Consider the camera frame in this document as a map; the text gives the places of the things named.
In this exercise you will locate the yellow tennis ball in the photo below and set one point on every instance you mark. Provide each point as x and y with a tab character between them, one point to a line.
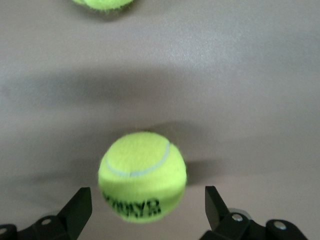
105	3
142	170

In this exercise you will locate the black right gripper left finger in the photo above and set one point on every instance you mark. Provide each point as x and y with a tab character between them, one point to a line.
72	212

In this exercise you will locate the brown table mat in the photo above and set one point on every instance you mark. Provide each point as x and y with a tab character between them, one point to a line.
225	75

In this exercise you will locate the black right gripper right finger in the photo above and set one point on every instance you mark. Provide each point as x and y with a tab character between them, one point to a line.
215	212

